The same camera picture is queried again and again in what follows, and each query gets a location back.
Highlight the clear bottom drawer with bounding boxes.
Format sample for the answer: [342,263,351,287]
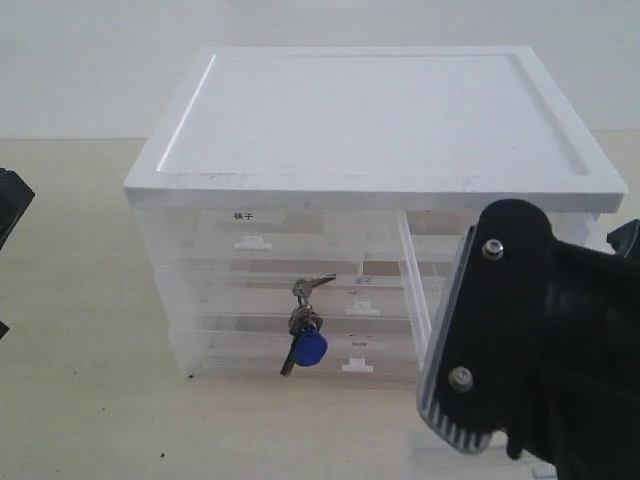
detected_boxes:
[169,315,418,381]

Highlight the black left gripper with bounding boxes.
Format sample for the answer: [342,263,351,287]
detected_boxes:
[0,168,35,248]

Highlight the key bunch with blue fob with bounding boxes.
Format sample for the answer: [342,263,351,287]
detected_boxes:
[280,274,337,377]

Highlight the white plastic drawer cabinet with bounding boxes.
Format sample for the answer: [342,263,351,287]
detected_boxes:
[123,46,629,386]

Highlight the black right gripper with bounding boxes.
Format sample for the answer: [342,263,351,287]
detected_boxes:
[504,217,640,480]

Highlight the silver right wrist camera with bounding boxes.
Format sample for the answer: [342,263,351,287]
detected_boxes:
[416,200,554,455]

